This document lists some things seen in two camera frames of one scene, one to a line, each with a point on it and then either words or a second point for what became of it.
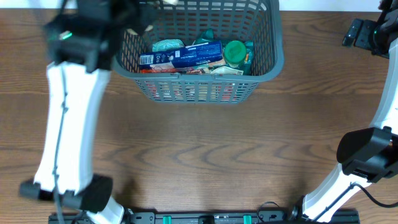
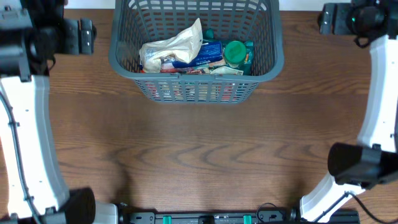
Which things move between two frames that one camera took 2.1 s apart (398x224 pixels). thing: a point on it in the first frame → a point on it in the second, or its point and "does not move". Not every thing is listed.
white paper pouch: x=135 y=32 → x=186 y=45
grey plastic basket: x=254 y=21 does not move
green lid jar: x=235 y=53 does not move
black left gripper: x=137 y=14 → x=86 y=36
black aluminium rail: x=262 y=216 does not move
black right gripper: x=352 y=34 → x=325 y=19
